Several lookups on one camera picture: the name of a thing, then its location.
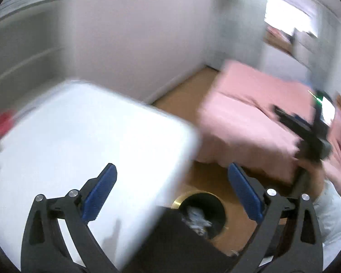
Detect white sleeved forearm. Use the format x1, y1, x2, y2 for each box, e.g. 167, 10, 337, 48
313, 180, 341, 269

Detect black gold trash bin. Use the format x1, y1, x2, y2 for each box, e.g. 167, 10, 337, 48
125, 190, 245, 273

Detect white desk hutch shelf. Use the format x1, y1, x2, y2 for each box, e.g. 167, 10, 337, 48
0, 0, 68, 114

